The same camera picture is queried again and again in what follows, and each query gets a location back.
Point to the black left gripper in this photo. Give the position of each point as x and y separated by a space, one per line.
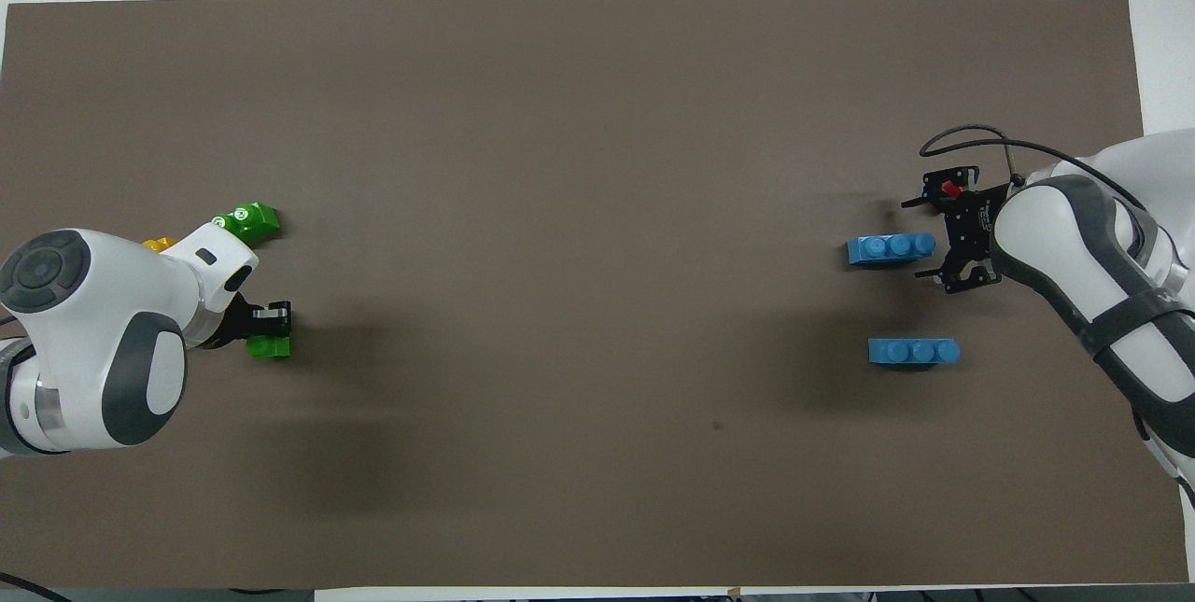
229 324

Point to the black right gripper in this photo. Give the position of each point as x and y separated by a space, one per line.
971 227

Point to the green two-stud toy brick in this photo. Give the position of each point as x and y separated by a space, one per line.
250 221
269 348

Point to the blue three-stud toy brick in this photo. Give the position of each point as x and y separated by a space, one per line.
914 352
887 249

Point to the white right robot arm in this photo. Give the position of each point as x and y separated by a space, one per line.
1074 247

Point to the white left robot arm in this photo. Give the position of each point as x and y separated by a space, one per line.
93 331

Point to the red one-stud toy brick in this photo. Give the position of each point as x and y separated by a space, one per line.
949 188

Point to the yellow two-stud toy brick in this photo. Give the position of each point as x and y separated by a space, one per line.
159 244

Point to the brown table mat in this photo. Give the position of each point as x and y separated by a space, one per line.
597 163

